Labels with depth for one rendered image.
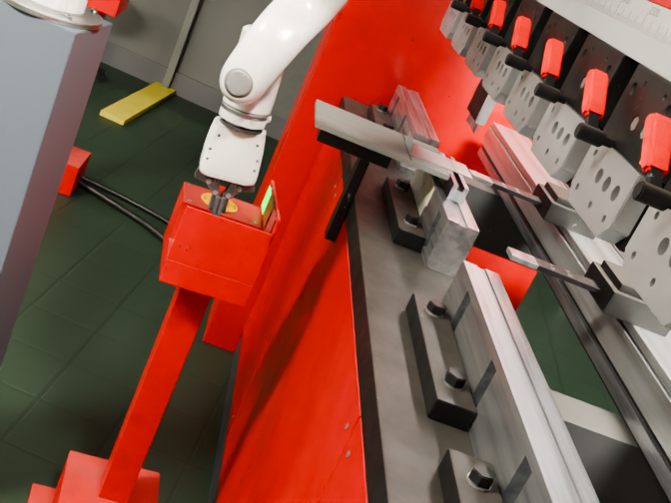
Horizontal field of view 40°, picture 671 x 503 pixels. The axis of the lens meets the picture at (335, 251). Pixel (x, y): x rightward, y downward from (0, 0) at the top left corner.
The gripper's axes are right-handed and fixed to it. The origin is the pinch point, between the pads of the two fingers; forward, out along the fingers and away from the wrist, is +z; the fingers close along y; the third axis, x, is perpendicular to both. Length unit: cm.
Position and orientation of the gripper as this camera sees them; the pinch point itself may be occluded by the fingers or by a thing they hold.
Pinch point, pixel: (218, 205)
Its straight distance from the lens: 165.0
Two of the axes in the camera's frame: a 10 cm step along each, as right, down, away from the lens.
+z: -3.1, 8.8, 3.7
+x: 1.2, 4.2, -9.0
